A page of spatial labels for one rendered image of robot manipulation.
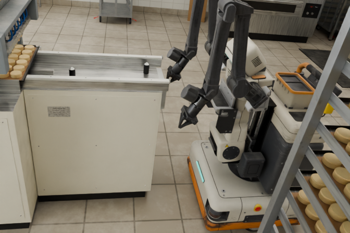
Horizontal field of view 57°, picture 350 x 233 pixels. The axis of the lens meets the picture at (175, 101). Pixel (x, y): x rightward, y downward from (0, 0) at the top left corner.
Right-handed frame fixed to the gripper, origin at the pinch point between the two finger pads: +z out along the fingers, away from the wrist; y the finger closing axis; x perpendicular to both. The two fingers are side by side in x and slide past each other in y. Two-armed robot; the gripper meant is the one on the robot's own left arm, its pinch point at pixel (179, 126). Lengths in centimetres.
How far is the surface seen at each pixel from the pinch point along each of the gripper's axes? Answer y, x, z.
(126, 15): -363, 20, 56
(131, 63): -51, -23, 2
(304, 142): 61, -1, -44
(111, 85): -22.3, -33.9, 6.4
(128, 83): -22.3, -27.0, 1.5
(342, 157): 74, -2, -49
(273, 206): 60, 11, -19
